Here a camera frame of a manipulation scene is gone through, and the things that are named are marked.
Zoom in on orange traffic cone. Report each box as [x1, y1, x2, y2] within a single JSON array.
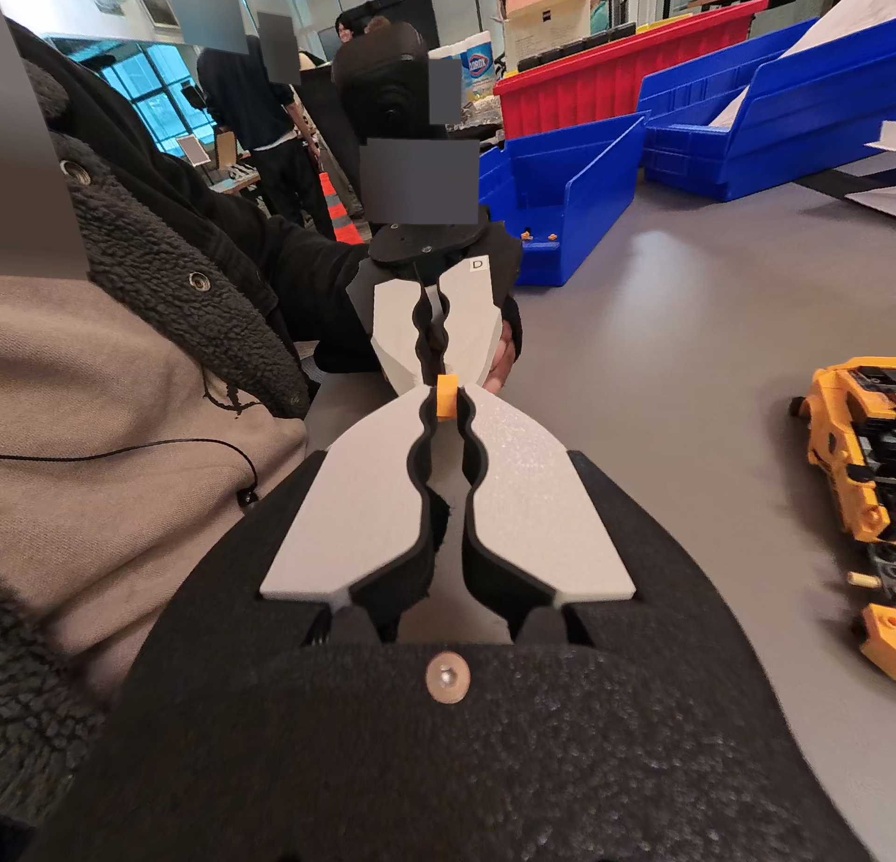
[[318, 171, 367, 246]]

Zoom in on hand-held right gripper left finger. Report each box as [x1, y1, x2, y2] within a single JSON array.
[[259, 385, 449, 645]]

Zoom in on person's left forearm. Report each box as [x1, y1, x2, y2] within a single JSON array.
[[203, 190, 393, 375]]

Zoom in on red plastic bin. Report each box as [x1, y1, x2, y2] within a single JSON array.
[[493, 0, 771, 140]]

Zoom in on person's beige hoodie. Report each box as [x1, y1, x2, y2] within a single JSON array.
[[0, 276, 310, 705]]

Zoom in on orange lego car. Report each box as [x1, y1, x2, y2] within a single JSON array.
[[790, 356, 896, 682]]

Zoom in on blue plastic bin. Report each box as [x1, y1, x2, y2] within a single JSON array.
[[643, 8, 896, 203], [636, 17, 821, 130], [479, 111, 651, 288]]

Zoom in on person's left hand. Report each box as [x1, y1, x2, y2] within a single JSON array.
[[482, 294, 525, 397]]

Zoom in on row of black jars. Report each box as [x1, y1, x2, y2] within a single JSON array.
[[515, 22, 638, 72]]

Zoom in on white paper bag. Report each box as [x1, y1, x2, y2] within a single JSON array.
[[714, 0, 896, 127], [843, 120, 896, 217]]

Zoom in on person's dark fleece jacket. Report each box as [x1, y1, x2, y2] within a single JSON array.
[[0, 15, 314, 829]]

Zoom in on black earphone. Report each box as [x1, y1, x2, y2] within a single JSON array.
[[0, 438, 262, 509]]

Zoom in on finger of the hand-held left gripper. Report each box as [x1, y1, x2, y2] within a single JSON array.
[[372, 278, 432, 397], [435, 252, 503, 389]]

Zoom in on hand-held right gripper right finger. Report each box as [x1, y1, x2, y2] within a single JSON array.
[[456, 382, 638, 645]]

